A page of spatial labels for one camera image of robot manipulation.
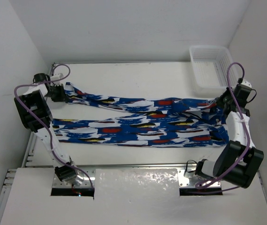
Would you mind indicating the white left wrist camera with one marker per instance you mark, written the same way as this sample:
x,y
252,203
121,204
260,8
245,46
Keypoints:
x,y
56,77

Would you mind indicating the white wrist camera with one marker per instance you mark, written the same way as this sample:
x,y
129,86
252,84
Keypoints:
x,y
246,83
56,77

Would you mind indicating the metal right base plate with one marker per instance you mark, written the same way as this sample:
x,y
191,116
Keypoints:
x,y
187,180

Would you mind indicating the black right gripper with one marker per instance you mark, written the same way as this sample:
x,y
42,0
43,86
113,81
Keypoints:
x,y
219,101

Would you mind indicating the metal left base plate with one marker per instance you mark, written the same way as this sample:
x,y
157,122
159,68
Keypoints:
x,y
80,181

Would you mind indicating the white front cover panel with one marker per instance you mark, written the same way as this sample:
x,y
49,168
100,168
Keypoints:
x,y
129,197

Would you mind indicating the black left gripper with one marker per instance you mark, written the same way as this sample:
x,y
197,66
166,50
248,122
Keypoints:
x,y
63,96

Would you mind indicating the blue white red patterned trousers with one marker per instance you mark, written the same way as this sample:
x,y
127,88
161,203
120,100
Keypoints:
x,y
162,123

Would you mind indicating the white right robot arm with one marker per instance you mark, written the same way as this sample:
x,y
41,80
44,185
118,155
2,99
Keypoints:
x,y
240,159

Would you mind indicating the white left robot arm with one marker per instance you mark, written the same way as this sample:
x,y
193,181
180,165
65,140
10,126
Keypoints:
x,y
36,116

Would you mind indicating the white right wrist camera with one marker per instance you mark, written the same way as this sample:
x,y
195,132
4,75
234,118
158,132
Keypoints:
x,y
246,83

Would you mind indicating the metal base plate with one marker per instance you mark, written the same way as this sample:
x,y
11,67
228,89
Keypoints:
x,y
187,180
80,181

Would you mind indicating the white plastic mesh basket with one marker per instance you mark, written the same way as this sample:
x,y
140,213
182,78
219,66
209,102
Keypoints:
x,y
210,64

